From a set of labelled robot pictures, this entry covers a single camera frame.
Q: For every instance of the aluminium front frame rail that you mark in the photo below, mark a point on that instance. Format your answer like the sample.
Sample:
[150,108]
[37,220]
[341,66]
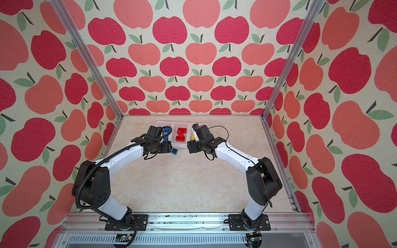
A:
[187,230]

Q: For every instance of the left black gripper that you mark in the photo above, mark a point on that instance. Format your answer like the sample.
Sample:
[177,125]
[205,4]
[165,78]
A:
[168,147]

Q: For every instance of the right aluminium corner post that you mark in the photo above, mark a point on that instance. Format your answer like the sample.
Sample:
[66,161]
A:
[297,47]

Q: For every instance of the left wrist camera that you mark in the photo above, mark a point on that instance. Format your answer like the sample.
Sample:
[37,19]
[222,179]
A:
[153,133]

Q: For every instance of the aluminium corner post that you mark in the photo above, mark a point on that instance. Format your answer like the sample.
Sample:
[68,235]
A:
[297,47]
[67,21]

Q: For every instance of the left aluminium corner post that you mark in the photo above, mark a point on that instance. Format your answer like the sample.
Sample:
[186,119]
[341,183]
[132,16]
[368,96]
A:
[67,21]

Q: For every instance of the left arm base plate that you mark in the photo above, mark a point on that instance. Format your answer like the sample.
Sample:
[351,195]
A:
[129,223]

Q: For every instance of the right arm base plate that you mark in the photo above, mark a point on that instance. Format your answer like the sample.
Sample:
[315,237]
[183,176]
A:
[239,222]

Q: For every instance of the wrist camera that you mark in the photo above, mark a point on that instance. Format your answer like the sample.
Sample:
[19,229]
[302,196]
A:
[201,132]
[153,133]

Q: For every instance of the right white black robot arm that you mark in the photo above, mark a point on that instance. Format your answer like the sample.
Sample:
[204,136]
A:
[263,181]

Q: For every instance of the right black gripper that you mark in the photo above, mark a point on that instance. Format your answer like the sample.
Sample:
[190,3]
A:
[193,146]

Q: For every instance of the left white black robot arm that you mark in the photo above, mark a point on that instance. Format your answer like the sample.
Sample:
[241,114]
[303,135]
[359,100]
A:
[92,186]

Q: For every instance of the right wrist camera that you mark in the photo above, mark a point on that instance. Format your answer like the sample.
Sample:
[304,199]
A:
[201,132]

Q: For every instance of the red lego brick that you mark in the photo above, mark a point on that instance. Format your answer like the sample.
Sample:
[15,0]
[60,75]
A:
[180,138]
[181,131]

